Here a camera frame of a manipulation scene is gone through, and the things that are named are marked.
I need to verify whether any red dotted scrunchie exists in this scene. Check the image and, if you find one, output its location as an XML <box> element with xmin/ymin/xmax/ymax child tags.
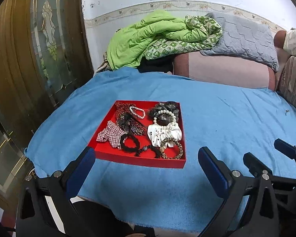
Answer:
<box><xmin>115</xmin><ymin>101</ymin><xmax>135</xmax><ymax>119</ymax></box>

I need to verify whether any green patterned comforter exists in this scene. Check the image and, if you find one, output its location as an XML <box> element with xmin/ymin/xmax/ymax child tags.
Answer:
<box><xmin>106</xmin><ymin>10</ymin><xmax>223</xmax><ymax>71</ymax></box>

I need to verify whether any striped floral cushion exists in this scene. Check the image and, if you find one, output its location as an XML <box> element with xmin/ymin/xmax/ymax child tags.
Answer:
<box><xmin>279</xmin><ymin>56</ymin><xmax>296</xmax><ymax>109</ymax></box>

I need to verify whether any red jewelry tray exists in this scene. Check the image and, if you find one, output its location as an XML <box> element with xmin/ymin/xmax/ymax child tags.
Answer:
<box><xmin>88</xmin><ymin>100</ymin><xmax>186</xmax><ymax>168</ymax></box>

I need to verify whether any grey quilted pillow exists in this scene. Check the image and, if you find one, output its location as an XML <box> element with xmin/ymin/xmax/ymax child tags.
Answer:
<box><xmin>200</xmin><ymin>12</ymin><xmax>279</xmax><ymax>72</ymax></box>

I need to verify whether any black bow hair clip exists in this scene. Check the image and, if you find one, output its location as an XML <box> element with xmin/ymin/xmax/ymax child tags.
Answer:
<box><xmin>116</xmin><ymin>112</ymin><xmax>146</xmax><ymax>136</ymax></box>

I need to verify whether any pink plaid scrunchie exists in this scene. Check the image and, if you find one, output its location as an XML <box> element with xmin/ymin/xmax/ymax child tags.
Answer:
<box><xmin>96</xmin><ymin>120</ymin><xmax>126</xmax><ymax>149</ymax></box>

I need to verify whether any black braided hair tie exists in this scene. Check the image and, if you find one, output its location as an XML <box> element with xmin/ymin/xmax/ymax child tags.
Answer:
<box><xmin>119</xmin><ymin>133</ymin><xmax>141</xmax><ymax>153</ymax></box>

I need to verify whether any grey black lace scrunchie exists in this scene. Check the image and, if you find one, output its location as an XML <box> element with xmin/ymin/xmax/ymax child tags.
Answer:
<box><xmin>148</xmin><ymin>101</ymin><xmax>180</xmax><ymax>126</ymax></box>

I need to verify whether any black spiral hair tie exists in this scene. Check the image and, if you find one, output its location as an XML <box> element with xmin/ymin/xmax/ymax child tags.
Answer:
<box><xmin>135</xmin><ymin>144</ymin><xmax>163</xmax><ymax>158</ymax></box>

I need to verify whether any pink quilted bolster pillow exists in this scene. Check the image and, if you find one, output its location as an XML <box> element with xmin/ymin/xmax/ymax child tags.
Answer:
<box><xmin>173</xmin><ymin>51</ymin><xmax>276</xmax><ymax>91</ymax></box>

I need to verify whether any wooden glass door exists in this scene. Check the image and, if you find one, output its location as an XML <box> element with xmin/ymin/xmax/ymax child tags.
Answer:
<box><xmin>0</xmin><ymin>0</ymin><xmax>93</xmax><ymax>207</ymax></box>

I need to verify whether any white cherry print scrunchie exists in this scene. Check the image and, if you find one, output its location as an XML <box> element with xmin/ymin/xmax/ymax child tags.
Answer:
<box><xmin>147</xmin><ymin>122</ymin><xmax>182</xmax><ymax>147</ymax></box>

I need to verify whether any large white pearl bracelet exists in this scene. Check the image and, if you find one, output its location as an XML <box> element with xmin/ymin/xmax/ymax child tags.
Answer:
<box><xmin>152</xmin><ymin>109</ymin><xmax>178</xmax><ymax>127</ymax></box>

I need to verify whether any white floral pillow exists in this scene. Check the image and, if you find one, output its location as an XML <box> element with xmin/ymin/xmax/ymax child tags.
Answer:
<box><xmin>283</xmin><ymin>28</ymin><xmax>296</xmax><ymax>57</ymax></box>

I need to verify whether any small white pearl bracelet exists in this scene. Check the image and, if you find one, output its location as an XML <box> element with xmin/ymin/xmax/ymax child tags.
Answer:
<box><xmin>129</xmin><ymin>105</ymin><xmax>146</xmax><ymax>120</ymax></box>

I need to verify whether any gold beaded bracelet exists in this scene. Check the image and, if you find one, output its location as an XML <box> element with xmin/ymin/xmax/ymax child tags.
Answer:
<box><xmin>159</xmin><ymin>137</ymin><xmax>184</xmax><ymax>160</ymax></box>

